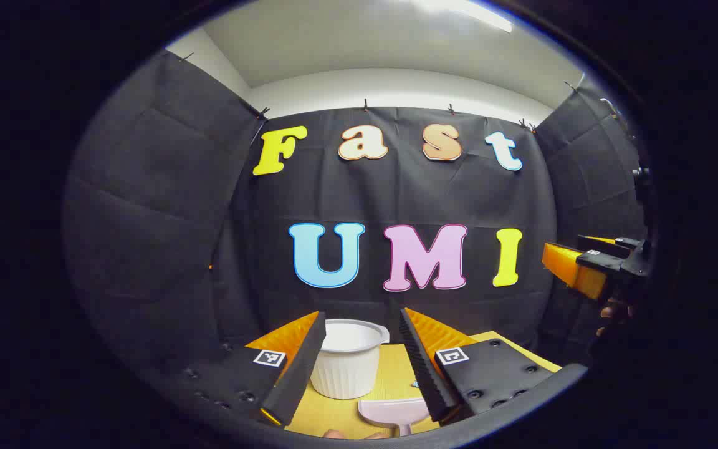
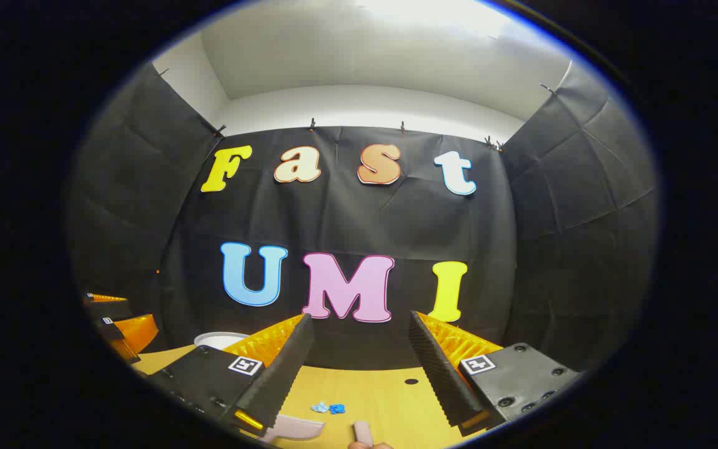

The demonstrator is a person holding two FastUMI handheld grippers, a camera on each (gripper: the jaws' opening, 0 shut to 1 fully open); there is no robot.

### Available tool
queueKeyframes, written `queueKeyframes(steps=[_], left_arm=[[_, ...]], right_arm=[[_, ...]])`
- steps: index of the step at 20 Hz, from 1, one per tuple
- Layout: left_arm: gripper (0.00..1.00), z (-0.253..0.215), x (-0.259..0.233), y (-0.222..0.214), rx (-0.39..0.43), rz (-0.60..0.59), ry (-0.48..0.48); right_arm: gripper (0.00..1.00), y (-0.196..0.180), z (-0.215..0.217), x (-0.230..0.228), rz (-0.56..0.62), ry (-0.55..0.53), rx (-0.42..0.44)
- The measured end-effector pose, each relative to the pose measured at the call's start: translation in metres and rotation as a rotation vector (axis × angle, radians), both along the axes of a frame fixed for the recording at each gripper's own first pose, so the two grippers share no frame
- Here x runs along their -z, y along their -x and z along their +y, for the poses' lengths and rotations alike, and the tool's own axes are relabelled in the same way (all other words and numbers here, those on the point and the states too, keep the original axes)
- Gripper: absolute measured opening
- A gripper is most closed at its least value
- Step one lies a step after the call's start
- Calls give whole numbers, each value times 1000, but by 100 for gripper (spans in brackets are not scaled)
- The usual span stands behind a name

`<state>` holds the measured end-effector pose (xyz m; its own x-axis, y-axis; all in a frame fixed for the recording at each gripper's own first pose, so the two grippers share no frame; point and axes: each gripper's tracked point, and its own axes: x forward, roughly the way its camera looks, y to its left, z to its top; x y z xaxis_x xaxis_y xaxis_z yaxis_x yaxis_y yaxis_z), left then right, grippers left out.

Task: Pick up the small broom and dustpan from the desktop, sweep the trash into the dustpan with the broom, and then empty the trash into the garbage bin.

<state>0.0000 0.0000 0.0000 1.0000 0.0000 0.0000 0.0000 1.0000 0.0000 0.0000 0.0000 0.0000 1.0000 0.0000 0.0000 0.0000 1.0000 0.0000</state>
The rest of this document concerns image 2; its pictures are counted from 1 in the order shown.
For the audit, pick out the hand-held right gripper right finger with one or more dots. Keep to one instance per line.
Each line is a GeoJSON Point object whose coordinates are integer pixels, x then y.
{"type": "Point", "coordinates": [440, 374]}

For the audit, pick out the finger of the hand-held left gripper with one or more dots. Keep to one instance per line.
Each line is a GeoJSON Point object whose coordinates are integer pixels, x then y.
{"type": "Point", "coordinates": [111, 330]}
{"type": "Point", "coordinates": [113, 310]}

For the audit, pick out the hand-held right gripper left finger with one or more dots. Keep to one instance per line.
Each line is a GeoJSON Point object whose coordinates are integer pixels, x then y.
{"type": "Point", "coordinates": [284, 374]}

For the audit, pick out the light blue paper ball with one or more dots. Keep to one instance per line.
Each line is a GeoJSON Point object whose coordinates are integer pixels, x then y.
{"type": "Point", "coordinates": [320, 408]}

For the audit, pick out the mauve plastic dustpan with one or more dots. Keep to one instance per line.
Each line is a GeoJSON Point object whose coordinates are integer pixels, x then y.
{"type": "Point", "coordinates": [300, 429]}

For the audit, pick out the dark blue paper ball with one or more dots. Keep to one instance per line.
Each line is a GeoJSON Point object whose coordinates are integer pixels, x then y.
{"type": "Point", "coordinates": [336, 409]}

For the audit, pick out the white ribbed garbage bin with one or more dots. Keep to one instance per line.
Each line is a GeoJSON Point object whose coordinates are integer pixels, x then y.
{"type": "Point", "coordinates": [215, 341]}

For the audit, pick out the small mauve broom black bristles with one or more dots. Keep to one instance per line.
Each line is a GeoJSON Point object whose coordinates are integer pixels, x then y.
{"type": "Point", "coordinates": [363, 431]}

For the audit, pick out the yellow wooden desktop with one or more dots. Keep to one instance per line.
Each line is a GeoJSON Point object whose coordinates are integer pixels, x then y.
{"type": "Point", "coordinates": [371, 390]}

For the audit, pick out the row of small black clips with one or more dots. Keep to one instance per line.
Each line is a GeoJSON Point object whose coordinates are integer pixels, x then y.
{"type": "Point", "coordinates": [312, 124]}

